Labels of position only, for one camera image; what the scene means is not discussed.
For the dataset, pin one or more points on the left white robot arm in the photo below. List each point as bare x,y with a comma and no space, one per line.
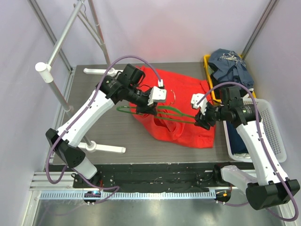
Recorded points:
124,86

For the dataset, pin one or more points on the white plastic laundry basket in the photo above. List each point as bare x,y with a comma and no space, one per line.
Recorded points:
270,129

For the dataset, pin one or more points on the blue grey garment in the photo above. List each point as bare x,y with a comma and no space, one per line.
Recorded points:
230,68

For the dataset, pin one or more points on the red tank top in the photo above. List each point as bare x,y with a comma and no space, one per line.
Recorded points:
180,89

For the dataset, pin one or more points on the green clothes hanger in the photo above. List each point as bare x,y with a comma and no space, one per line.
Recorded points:
163,112

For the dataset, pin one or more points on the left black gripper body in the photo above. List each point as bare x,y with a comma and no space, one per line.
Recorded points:
140,100

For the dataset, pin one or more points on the navy garment in basket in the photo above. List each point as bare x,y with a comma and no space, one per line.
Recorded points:
236,143

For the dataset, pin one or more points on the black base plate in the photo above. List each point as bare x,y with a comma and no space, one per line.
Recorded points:
151,178

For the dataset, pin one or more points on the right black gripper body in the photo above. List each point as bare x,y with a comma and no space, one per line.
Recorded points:
203,118

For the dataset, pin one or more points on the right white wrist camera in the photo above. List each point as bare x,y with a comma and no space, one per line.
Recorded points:
199,101

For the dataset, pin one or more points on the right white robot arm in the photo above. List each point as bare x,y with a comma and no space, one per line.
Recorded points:
271,186

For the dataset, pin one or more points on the yellow plastic tray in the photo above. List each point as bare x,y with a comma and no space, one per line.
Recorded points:
208,77

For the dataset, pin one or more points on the white slotted cable duct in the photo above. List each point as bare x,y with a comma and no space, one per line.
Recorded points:
90,195

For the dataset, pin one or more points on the grey clothes hanger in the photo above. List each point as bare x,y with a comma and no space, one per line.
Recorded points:
87,24

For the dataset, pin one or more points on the metal clothes rack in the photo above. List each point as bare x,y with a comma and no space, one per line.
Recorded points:
44,69

